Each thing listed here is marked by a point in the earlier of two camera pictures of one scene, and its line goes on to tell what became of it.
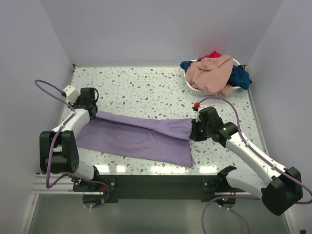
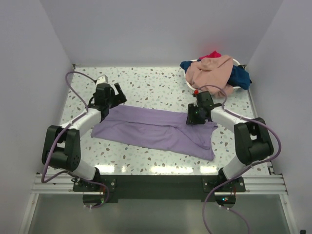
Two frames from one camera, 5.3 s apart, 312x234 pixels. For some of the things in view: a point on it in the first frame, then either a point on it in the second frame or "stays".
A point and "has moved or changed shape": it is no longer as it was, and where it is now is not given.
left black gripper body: (77, 103) → (109, 101)
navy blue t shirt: (239, 78) stays
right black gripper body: (201, 132) → (200, 107)
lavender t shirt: (160, 140) has moved or changed shape
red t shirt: (214, 54) stays
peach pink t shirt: (211, 75) stays
